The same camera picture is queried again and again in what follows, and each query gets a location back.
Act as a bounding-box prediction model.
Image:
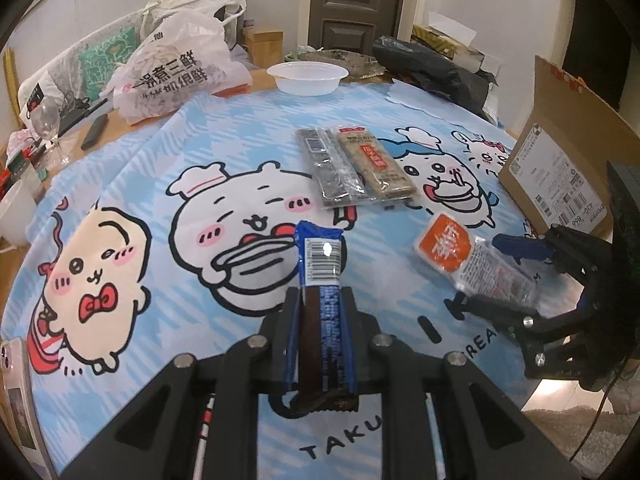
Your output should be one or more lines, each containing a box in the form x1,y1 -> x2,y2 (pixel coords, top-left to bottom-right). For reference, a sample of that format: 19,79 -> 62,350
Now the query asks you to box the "orange label clear packet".
414,214 -> 538,307

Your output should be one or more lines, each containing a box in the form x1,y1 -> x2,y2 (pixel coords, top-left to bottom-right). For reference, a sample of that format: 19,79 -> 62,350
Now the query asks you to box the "dark blue chocolate bar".
290,220 -> 359,417

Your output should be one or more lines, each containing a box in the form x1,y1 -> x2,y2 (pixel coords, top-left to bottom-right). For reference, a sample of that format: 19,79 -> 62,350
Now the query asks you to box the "black seaweed snack pack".
295,128 -> 369,208

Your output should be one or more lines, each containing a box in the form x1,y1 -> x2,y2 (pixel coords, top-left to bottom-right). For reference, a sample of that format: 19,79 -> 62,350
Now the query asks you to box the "brown seaweed snack pack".
331,127 -> 416,205

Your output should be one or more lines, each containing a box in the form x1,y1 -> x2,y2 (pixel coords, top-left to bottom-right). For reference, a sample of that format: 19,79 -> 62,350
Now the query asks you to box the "cardboard box with label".
499,56 -> 639,238

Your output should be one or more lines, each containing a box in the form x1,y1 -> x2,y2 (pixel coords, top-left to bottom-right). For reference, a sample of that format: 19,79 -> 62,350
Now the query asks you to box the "blue cartoon tablecloth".
1,84 -> 536,469

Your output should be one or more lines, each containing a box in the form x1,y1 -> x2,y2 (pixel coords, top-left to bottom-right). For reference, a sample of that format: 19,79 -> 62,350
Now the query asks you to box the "black garbage bag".
372,36 -> 496,120

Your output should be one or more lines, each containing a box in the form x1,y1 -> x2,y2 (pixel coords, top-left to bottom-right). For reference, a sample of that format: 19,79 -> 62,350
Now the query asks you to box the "white plastic bowl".
267,61 -> 349,96

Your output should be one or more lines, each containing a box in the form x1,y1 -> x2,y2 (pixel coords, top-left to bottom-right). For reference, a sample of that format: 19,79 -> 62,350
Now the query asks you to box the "small wooden box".
243,27 -> 283,68

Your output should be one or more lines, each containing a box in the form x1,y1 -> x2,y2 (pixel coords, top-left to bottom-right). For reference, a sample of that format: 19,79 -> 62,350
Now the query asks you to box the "black remote control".
80,114 -> 108,152

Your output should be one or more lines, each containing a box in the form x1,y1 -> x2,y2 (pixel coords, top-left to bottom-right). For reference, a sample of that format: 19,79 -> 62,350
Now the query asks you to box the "white printed plastic bag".
101,10 -> 252,125

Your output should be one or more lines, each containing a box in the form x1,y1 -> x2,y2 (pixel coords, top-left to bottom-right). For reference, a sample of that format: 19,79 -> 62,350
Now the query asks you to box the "white tote bag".
139,0 -> 246,50

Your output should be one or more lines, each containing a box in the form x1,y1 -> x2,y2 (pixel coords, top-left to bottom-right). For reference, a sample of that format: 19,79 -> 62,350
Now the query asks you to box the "white mug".
0,181 -> 37,254

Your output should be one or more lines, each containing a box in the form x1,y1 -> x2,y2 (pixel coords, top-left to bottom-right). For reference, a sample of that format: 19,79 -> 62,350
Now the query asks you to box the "dark wooden door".
308,0 -> 402,54

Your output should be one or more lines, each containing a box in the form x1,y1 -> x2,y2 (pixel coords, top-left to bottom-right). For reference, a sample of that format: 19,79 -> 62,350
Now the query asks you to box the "wine glass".
30,96 -> 70,172

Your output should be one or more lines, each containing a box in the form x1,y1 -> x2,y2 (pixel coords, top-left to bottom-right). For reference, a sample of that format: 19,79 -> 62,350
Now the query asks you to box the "green patterned cushion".
78,27 -> 139,102

